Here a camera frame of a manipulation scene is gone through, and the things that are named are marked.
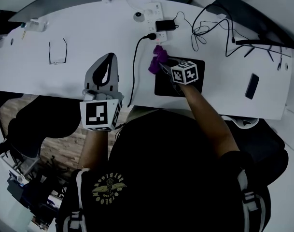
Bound person's black shirt torso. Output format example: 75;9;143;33
55;108;272;232

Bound person's right forearm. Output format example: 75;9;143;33
179;83;241;159

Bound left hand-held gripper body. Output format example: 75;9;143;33
79;88;125;132

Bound black smartphone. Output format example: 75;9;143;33
244;72;261;101

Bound white round device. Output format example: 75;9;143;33
133;11;146;23

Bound black tangled cable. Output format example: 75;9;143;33
173;2;238;58

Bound black and white office chair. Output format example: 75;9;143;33
220;115;290;187

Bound black eyeglasses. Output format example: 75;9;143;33
48;37;68;65

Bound black power cable with plug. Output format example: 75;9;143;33
126;32;158;109

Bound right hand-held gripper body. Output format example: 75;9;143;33
170;60;199;94

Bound dark grey monitor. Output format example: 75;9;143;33
205;0;294;58

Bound clear plastic bottle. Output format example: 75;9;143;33
20;18;49;33

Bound person's left forearm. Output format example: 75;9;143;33
78;129;110;172

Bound white power strip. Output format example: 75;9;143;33
146;0;168;45

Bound black mouse pad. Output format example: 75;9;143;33
154;56;206;98

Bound white shoulder strap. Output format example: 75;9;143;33
236;170;268;232
62;169;86;232

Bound black power adapter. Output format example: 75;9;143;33
155;19;177;32

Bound purple cloth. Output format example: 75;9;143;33
147;44;169;75

